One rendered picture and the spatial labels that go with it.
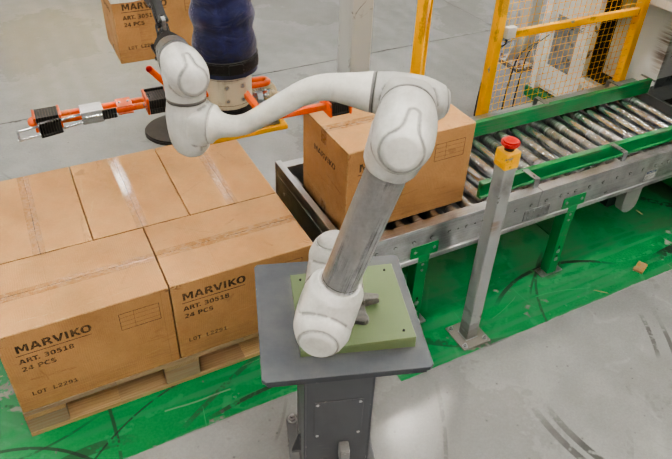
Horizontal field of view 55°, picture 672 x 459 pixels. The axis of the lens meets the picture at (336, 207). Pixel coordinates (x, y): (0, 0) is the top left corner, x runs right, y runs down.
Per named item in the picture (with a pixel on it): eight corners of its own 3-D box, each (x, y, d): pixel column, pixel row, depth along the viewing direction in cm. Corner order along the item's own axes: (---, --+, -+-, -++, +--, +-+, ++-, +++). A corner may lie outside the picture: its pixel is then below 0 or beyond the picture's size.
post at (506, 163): (469, 327, 301) (510, 143, 241) (477, 337, 296) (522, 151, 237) (457, 331, 298) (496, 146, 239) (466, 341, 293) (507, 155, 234)
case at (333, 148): (413, 157, 316) (422, 82, 292) (462, 200, 288) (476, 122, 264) (303, 186, 293) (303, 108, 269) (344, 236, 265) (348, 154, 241)
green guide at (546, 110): (634, 85, 389) (639, 71, 384) (648, 92, 382) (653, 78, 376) (411, 140, 328) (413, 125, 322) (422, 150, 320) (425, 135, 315)
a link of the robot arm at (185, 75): (153, 41, 158) (159, 90, 165) (169, 65, 147) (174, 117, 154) (197, 36, 162) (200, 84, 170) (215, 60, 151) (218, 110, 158)
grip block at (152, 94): (166, 99, 225) (164, 84, 222) (174, 111, 218) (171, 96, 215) (142, 103, 222) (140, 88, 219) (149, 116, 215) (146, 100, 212)
